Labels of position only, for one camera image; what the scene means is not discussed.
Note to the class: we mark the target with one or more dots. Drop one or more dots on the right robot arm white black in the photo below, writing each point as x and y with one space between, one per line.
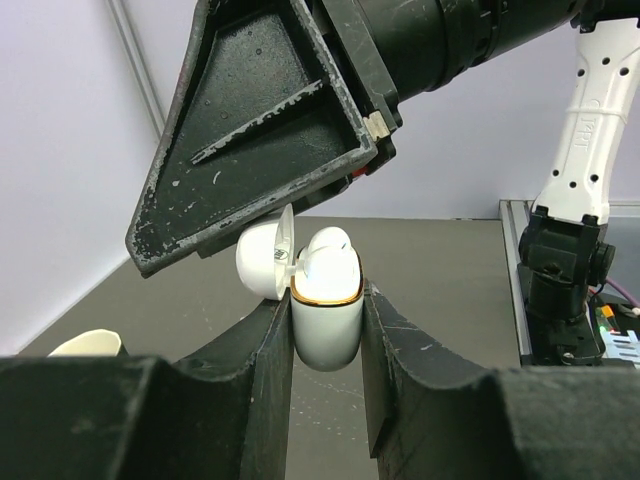
564 256

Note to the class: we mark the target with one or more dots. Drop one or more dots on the dark green mug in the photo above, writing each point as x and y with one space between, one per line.
95 343

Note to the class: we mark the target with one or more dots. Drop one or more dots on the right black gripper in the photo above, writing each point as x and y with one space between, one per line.
261 117

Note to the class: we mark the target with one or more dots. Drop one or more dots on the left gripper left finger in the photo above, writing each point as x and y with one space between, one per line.
221 412

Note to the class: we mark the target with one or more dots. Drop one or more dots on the grey slotted cable duct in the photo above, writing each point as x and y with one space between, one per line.
623 346

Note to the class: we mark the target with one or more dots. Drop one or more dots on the white earbud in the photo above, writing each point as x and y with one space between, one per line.
329 280
329 243

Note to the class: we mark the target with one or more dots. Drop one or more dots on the white earbud charging case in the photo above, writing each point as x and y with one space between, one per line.
326 335

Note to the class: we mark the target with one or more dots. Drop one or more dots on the aluminium frame rail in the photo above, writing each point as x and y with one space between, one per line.
514 215

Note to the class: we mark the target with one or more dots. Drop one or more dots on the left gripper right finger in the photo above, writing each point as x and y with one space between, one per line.
432 414

